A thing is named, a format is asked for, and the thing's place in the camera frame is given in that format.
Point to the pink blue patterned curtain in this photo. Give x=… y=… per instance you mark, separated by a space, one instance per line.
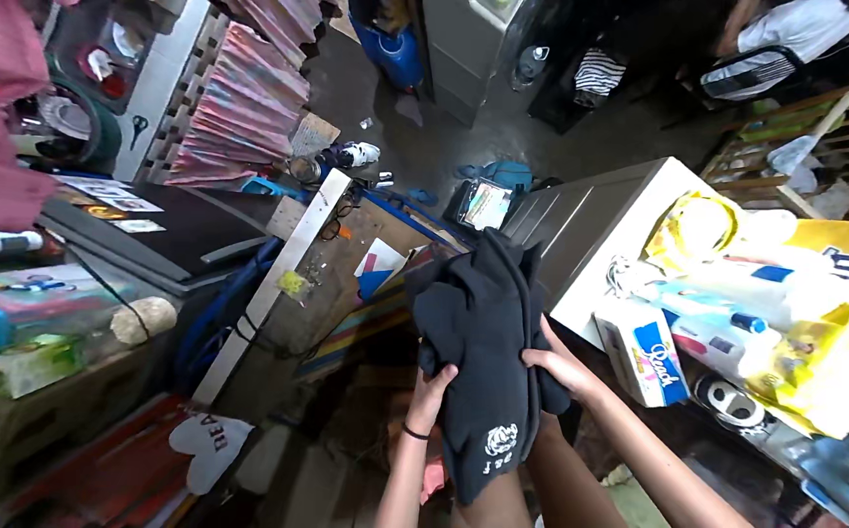
x=248 y=103

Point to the blue white paper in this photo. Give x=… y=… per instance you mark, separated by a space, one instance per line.
x=378 y=271

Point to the striped colourful mat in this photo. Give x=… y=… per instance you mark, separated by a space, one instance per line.
x=357 y=330

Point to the yellow tape roll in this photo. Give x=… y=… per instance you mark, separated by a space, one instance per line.
x=695 y=226

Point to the red board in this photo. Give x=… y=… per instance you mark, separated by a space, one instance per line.
x=116 y=469

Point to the grey white drawer cabinet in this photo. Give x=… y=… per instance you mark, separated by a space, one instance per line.
x=600 y=220

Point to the black garment with white print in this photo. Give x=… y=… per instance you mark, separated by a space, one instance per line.
x=486 y=352

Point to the black chair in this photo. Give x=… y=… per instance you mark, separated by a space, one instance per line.
x=761 y=72

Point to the green white box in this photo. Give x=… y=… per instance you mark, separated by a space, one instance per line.
x=25 y=364

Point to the wooden slatted crib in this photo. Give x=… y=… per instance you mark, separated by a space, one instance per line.
x=820 y=165

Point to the glass jar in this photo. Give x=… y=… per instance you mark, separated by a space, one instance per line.
x=305 y=169

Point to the person's right thumb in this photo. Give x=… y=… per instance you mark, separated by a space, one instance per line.
x=538 y=358

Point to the person's left thumb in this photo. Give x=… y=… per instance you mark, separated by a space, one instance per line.
x=445 y=377

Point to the person's left hand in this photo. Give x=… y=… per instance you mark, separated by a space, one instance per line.
x=428 y=403

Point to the white blue box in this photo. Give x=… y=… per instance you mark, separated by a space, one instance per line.
x=640 y=359

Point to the yellow crumpled item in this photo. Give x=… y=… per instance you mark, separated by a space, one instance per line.
x=291 y=283

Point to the blue slipper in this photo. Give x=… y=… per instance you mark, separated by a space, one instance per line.
x=422 y=196

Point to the teal bag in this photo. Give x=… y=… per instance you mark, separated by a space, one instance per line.
x=508 y=174

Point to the grey plastic dish tray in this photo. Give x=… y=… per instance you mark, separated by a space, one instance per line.
x=135 y=73

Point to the person's left forearm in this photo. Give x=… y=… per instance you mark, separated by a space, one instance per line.
x=402 y=480

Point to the dark green round basin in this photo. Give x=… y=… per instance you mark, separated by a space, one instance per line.
x=105 y=136

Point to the dark scissors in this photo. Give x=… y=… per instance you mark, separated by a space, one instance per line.
x=138 y=130

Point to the white heart-shaped sign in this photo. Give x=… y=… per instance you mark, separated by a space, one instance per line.
x=208 y=447

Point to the brown wooden board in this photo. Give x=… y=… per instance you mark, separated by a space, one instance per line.
x=329 y=293

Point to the clear box with colourful contents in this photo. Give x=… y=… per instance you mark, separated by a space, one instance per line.
x=488 y=205

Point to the clear bottle with blue cap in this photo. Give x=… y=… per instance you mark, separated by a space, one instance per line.
x=725 y=312

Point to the long white wooden beam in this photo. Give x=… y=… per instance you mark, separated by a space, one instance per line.
x=277 y=293

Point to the blue plastic drum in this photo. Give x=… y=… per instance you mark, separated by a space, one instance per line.
x=398 y=55

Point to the black white striped cloth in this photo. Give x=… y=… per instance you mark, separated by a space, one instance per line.
x=599 y=75

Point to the cardboard piece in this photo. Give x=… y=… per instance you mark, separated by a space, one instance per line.
x=313 y=134

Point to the beige cylindrical roll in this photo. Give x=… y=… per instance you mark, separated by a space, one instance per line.
x=143 y=320

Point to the white plastic container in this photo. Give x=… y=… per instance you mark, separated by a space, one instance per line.
x=772 y=225

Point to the black eyeglasses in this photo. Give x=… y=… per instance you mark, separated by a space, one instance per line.
x=333 y=229

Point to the person's right forearm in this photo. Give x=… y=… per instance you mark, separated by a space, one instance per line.
x=655 y=458

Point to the person's right hand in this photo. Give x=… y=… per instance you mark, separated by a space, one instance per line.
x=567 y=372

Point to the clear pink plastic case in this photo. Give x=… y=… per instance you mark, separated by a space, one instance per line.
x=58 y=293

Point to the pink cloth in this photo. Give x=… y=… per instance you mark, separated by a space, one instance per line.
x=432 y=480

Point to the person's right fingers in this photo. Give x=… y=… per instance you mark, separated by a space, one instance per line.
x=551 y=333

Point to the person's legs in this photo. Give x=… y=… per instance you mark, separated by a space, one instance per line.
x=560 y=477

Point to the white shoe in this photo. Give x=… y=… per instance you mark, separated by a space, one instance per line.
x=360 y=153

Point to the yellow plastic pack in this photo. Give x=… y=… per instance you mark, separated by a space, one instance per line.
x=820 y=367

